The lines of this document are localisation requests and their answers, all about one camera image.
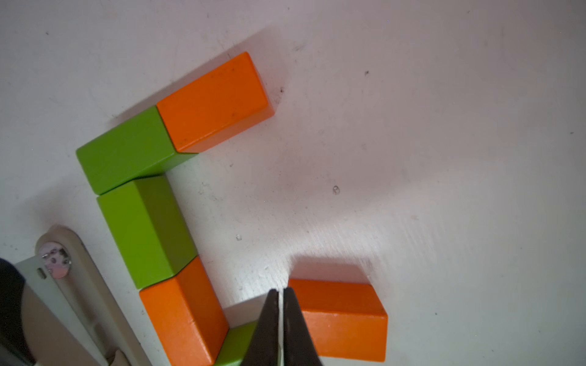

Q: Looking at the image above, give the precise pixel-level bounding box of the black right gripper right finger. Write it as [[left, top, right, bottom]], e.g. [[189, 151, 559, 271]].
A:
[[283, 288, 323, 366]]

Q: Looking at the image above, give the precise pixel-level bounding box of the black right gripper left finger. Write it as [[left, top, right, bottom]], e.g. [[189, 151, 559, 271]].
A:
[[241, 289, 279, 366]]

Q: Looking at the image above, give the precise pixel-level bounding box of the dark green block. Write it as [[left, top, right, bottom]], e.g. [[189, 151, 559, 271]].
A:
[[215, 321, 257, 366]]

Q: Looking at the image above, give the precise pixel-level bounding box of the orange block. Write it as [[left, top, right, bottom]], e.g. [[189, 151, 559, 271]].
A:
[[157, 52, 275, 153], [139, 257, 229, 365], [288, 279, 389, 362]]

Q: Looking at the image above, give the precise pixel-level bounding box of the orange block front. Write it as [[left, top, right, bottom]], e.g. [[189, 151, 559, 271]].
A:
[[139, 257, 229, 365]]

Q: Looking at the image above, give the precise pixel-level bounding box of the green block carried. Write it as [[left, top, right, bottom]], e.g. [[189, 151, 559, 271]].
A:
[[97, 175, 198, 290]]

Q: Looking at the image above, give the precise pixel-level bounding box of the green block long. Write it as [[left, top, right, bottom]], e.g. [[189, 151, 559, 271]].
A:
[[76, 106, 195, 195]]

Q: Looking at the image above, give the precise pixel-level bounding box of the black white stapler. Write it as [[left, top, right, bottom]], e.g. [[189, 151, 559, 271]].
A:
[[1, 225, 150, 365]]

